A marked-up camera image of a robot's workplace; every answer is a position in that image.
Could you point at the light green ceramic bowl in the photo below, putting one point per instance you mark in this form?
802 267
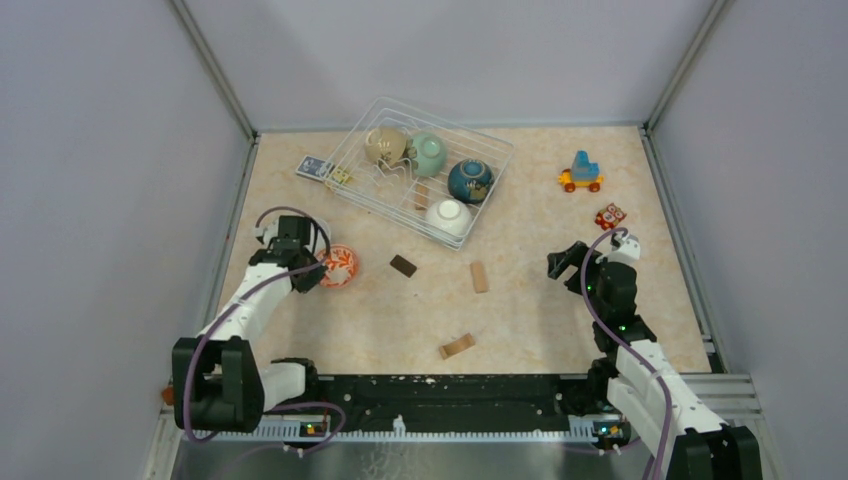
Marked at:
427 154

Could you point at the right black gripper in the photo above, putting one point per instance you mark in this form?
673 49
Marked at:
560 260

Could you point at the notched wooden block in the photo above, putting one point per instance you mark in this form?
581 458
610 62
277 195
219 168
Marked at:
457 346

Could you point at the light wooden block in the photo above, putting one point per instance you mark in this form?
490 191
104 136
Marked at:
479 277

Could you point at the orange patterned white bowl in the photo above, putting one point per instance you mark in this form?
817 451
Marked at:
342 264

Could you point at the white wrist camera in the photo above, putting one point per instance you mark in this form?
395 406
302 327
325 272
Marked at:
267 233
625 248

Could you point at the dark brown block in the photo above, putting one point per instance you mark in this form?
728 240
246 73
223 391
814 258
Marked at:
403 266

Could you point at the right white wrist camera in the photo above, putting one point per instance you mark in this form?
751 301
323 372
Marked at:
625 248

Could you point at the small orange block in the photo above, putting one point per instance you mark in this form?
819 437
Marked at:
168 395

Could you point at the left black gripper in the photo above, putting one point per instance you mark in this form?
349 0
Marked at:
306 283

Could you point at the red owl toy block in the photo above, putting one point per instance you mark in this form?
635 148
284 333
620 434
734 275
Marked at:
609 217

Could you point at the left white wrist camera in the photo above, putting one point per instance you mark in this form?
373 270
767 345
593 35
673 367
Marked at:
267 233

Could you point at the dark teal patterned bowl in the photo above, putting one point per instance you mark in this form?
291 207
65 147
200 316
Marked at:
470 181

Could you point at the blue yellow toy train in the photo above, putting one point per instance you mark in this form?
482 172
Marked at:
583 173

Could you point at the white ceramic bowl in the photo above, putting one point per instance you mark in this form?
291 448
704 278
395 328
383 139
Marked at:
449 216

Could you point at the white wire dish rack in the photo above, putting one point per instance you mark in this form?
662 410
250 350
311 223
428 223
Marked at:
399 161

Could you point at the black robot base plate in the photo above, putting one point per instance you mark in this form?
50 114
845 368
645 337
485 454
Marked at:
469 403

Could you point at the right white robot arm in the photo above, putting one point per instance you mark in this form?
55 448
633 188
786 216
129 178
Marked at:
687 440

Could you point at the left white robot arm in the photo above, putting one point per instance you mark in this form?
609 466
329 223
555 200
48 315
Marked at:
218 385

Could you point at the small yellow patterned tile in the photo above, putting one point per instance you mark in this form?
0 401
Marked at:
338 177

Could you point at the beige ceramic bowl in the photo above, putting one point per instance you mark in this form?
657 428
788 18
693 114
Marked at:
385 146

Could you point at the plain white bowl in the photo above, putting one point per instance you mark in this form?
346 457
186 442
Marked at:
319 236

